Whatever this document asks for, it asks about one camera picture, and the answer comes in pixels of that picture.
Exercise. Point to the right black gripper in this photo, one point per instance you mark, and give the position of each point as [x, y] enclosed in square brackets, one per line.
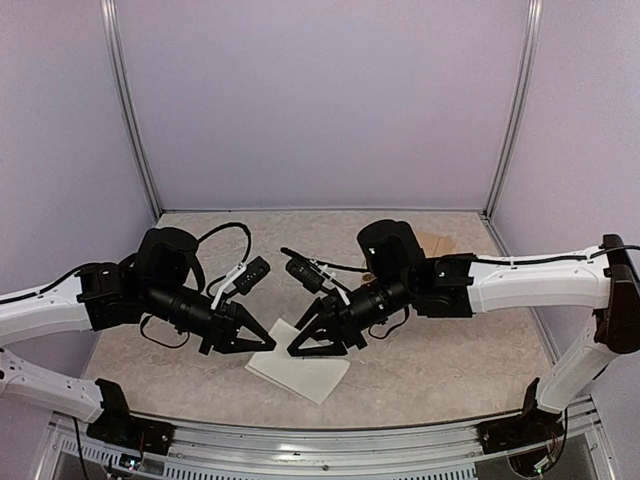
[332, 314]

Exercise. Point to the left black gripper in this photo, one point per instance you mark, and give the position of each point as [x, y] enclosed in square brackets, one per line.
[225, 323]

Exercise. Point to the cream lined letter paper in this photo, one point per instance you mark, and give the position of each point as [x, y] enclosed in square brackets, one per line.
[312, 378]

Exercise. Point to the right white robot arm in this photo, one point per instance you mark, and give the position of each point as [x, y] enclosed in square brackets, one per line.
[601, 278]

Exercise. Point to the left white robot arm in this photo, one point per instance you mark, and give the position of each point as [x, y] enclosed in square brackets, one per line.
[163, 279]

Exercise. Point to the brown kraft envelope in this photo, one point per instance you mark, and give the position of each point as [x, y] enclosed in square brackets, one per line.
[434, 245]

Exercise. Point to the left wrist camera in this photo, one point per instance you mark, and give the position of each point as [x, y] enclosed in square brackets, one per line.
[255, 271]

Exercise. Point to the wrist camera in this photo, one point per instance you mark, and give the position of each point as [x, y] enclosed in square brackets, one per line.
[305, 274]
[255, 271]

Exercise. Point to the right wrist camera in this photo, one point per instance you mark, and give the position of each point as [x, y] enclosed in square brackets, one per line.
[305, 274]

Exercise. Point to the front aluminium rail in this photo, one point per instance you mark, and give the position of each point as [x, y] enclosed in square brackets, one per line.
[449, 450]

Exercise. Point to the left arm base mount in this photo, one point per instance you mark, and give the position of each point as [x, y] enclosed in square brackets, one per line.
[116, 424]

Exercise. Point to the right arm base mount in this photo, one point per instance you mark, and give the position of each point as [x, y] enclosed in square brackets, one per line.
[530, 426]

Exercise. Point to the left aluminium frame post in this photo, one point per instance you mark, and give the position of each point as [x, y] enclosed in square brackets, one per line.
[114, 44]

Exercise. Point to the aluminium frame post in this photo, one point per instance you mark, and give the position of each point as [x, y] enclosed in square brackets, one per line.
[114, 44]
[517, 107]

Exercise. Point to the right aluminium frame post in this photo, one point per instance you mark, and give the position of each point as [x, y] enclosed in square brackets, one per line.
[517, 107]

